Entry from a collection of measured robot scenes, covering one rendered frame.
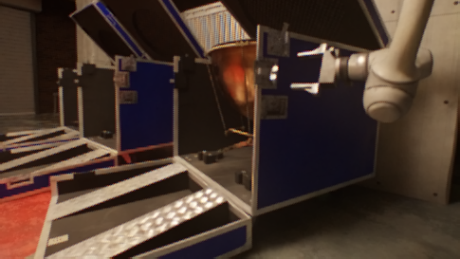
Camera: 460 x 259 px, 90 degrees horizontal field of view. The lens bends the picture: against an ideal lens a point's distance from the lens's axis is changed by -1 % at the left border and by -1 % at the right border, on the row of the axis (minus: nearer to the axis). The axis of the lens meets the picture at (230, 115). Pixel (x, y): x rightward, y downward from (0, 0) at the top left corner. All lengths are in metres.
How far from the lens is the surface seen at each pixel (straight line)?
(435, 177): 2.08
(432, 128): 2.01
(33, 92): 7.99
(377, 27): 1.72
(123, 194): 1.56
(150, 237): 1.11
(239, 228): 1.07
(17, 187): 1.99
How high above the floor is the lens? 0.69
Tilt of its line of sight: 5 degrees down
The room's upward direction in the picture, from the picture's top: 1 degrees clockwise
